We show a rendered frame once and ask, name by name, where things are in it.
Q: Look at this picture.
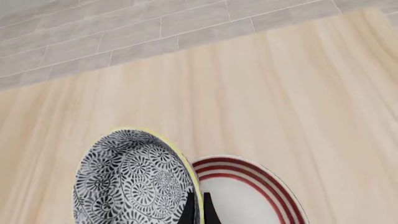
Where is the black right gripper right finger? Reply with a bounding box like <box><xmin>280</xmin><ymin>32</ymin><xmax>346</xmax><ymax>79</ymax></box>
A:
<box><xmin>203</xmin><ymin>192</ymin><xmax>223</xmax><ymax>224</ymax></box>

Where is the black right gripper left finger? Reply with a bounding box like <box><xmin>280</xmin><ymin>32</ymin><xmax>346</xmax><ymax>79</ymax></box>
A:
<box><xmin>175</xmin><ymin>190</ymin><xmax>196</xmax><ymax>224</ymax></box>

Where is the black patterned bowl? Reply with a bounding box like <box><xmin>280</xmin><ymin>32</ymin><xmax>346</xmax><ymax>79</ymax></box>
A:
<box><xmin>72</xmin><ymin>127</ymin><xmax>204</xmax><ymax>224</ymax></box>

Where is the white plate with red rings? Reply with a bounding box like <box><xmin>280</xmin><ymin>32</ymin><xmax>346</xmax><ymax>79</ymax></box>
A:
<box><xmin>190</xmin><ymin>154</ymin><xmax>310</xmax><ymax>224</ymax></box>

